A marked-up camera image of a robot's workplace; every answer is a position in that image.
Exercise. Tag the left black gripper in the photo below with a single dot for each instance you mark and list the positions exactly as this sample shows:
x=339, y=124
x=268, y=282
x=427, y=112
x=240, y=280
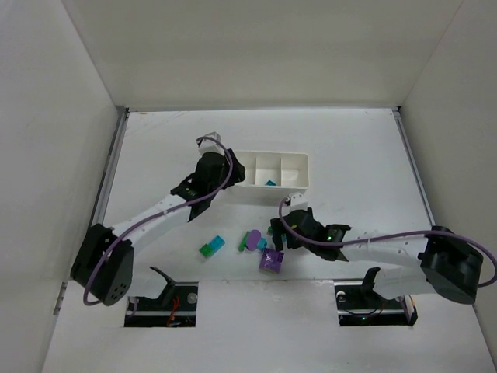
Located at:
x=231, y=171

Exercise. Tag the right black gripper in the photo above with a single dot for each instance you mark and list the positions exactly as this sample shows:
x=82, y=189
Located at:
x=281, y=231

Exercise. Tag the purple square lego brick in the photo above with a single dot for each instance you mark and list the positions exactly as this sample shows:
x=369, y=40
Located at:
x=271, y=261

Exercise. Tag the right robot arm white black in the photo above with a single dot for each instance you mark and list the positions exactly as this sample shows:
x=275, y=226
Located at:
x=410, y=263

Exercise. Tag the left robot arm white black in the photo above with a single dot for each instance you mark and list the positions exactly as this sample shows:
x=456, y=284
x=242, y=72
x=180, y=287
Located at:
x=104, y=265

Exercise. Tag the teal lego under purple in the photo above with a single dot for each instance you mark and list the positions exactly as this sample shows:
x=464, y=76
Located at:
x=262, y=244

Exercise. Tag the white three-compartment container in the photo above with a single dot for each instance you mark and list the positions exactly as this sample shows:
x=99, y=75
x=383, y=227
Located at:
x=289, y=170

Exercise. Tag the green flat lego piece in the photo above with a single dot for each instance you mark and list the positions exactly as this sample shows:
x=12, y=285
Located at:
x=243, y=244

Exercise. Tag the green teal lego stack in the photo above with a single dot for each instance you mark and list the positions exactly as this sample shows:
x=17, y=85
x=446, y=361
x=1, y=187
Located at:
x=212, y=247

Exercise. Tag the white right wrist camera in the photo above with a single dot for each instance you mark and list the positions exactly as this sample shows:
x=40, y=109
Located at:
x=296, y=201

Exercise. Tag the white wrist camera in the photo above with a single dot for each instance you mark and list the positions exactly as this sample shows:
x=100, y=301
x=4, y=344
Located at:
x=209, y=143
x=296, y=201

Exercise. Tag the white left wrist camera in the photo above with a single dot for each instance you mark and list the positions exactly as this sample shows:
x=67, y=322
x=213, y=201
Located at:
x=209, y=143

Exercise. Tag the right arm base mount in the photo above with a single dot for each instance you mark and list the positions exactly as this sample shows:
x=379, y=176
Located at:
x=359, y=306

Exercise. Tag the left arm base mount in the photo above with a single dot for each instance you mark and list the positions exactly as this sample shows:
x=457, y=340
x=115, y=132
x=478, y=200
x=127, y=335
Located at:
x=175, y=307

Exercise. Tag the left aluminium rail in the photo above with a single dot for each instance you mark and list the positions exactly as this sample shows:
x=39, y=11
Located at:
x=102, y=195

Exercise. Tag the aluminium rail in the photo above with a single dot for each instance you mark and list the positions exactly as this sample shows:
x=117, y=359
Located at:
x=401, y=128
x=102, y=195

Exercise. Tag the right aluminium rail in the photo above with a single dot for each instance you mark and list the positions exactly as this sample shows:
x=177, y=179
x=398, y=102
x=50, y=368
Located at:
x=401, y=128

